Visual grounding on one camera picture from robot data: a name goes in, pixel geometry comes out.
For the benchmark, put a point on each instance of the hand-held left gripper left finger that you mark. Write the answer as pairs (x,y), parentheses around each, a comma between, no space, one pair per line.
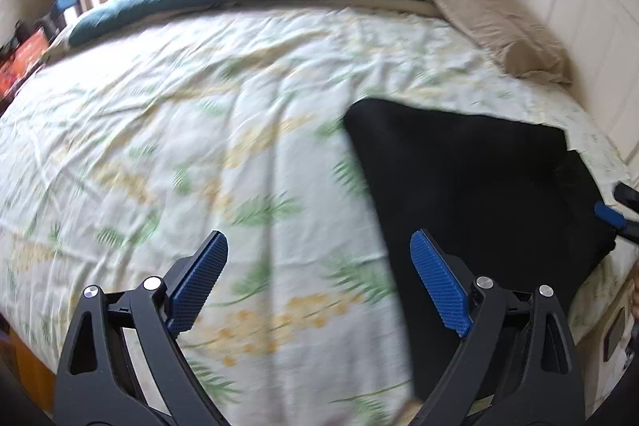
(199,279)

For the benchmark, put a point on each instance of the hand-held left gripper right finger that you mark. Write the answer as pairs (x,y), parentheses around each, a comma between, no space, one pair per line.
(439,281)

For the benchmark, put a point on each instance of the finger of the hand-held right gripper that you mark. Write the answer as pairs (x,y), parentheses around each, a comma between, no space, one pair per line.
(628,195)
(610,212)

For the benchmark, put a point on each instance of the black pants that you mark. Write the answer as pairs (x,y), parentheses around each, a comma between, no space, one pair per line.
(464,171)

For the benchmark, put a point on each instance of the floral bed sheet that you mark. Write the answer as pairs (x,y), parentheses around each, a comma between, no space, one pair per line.
(174,116)

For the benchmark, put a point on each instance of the white carved headboard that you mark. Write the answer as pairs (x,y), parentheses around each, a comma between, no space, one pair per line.
(584,7)

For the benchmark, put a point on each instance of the beige pillow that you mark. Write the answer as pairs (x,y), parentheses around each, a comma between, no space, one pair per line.
(499,26)

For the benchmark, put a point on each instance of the red box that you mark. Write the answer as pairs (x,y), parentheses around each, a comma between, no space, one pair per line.
(22,61)

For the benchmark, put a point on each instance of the blue chair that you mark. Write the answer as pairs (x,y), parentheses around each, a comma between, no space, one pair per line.
(65,7)

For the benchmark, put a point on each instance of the wooden bed frame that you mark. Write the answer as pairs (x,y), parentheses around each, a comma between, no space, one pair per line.
(25,366)

